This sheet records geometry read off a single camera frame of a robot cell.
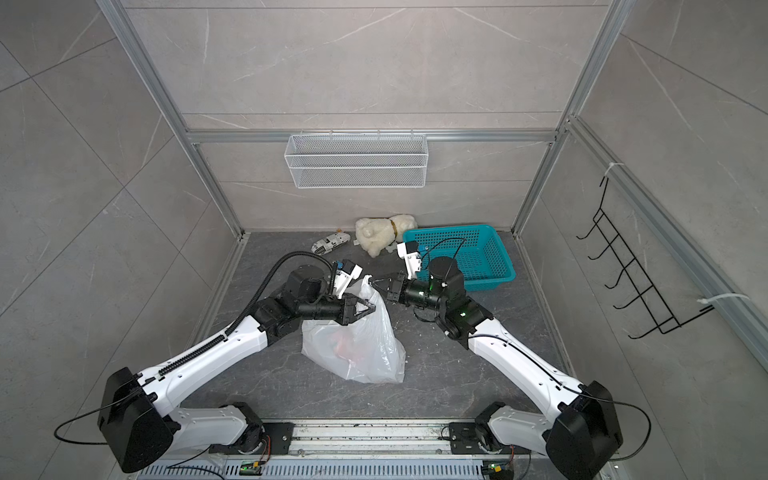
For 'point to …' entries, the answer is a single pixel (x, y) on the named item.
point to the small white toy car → (330, 242)
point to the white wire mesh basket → (358, 160)
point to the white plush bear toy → (375, 234)
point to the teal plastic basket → (479, 251)
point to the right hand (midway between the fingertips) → (371, 283)
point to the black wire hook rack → (630, 267)
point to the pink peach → (345, 346)
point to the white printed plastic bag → (369, 350)
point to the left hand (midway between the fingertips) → (376, 305)
